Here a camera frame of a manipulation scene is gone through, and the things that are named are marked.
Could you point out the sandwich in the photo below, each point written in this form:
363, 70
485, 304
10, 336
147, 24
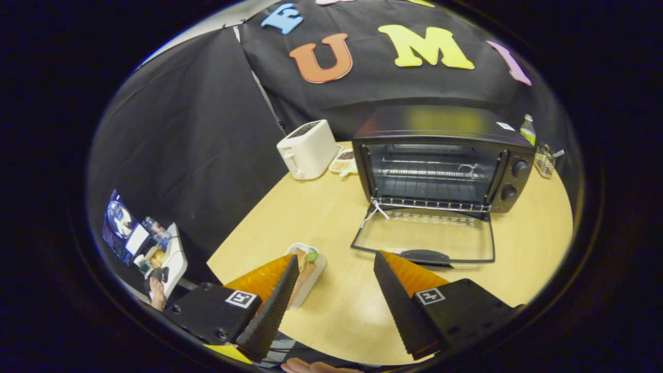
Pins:
306, 270

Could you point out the white tray with food items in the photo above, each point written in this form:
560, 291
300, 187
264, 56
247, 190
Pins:
173, 259

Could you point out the blue printed box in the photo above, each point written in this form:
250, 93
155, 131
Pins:
118, 223

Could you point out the white rectangular plate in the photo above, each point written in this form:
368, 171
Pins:
317, 287

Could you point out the small plastic water bottle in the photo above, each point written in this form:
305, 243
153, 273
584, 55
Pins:
155, 229

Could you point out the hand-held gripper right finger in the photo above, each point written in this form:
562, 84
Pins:
406, 311

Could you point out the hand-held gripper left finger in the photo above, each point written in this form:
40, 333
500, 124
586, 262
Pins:
272, 316

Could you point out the black toaster oven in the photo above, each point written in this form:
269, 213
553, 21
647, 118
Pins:
440, 122

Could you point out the clear plastic bottle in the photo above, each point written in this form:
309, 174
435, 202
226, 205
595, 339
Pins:
528, 132

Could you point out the small dish of seeds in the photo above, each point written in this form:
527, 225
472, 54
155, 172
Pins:
344, 161

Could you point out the white bread toaster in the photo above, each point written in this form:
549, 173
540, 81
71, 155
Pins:
311, 150

